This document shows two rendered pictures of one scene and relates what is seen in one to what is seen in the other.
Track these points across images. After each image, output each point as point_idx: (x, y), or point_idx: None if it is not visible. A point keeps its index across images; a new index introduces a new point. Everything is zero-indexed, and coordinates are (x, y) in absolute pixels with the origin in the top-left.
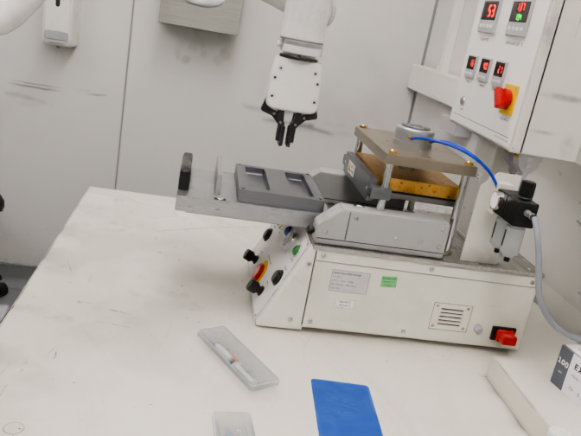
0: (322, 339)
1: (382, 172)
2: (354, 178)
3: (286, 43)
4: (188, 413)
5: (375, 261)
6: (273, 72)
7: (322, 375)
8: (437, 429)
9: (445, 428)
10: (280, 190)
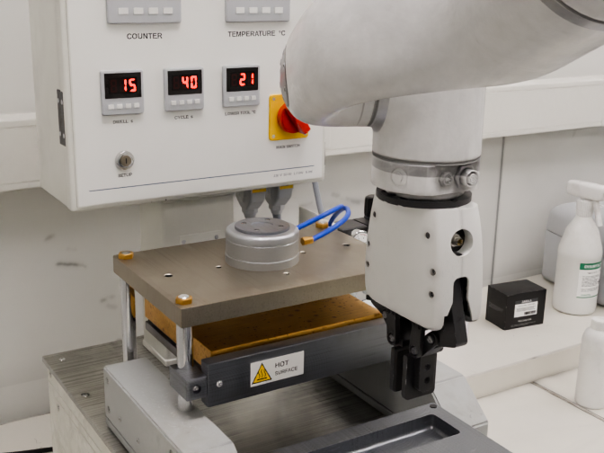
0: None
1: (349, 313)
2: (308, 371)
3: (479, 169)
4: None
5: None
6: (482, 244)
7: None
8: (529, 449)
9: (519, 446)
10: (469, 446)
